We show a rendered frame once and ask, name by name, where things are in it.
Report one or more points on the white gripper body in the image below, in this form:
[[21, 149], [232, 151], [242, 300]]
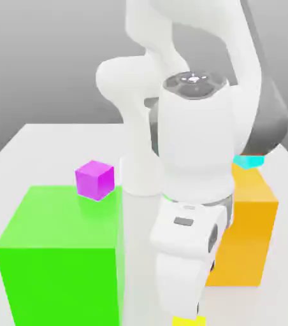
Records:
[[181, 282]]

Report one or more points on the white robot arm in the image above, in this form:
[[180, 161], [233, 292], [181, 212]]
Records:
[[195, 142]]

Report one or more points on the small yellow cube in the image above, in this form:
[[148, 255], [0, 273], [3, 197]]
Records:
[[188, 322]]

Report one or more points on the small magenta cube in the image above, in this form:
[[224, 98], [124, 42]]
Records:
[[94, 179]]

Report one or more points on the small cyan cube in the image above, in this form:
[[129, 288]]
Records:
[[248, 161]]

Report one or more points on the large orange box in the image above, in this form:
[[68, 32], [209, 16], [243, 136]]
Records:
[[248, 229]]

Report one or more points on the large green box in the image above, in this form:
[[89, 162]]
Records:
[[57, 254]]

